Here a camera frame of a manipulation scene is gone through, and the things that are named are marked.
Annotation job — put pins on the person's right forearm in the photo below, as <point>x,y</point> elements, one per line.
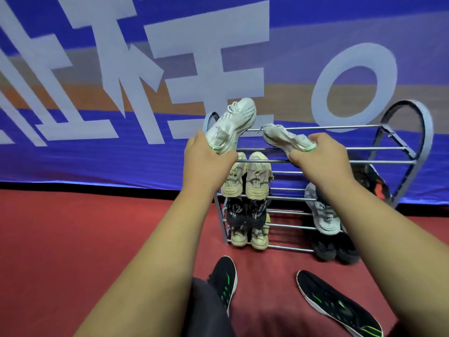
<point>386,256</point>

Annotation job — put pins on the black grey mesh sneaker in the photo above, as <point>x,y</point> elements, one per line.
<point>235,212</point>
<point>257,214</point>

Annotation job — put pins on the grey metal shoe rack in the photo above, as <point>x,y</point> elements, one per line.
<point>393,149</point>

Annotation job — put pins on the beige grey mesh sneaker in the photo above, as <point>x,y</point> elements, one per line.
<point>233,182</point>
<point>257,178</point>

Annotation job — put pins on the black green-striped sneaker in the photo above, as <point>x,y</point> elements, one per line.
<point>329,301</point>
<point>224,277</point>

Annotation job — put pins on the person's left forearm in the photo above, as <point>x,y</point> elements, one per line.
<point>151,270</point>

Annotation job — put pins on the white chunky sneaker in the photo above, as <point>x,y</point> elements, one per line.
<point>324,214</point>

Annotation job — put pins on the person's right hand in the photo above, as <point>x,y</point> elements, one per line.
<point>322,164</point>

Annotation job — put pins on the blue printed fabric banner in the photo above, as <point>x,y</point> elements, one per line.
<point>70,154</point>

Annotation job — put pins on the person's black trousers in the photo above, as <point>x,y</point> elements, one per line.
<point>207,312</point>

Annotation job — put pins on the person's left hand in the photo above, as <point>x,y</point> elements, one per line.
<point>208,164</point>

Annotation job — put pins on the black red-marked sneaker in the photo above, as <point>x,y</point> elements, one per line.
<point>375,182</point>

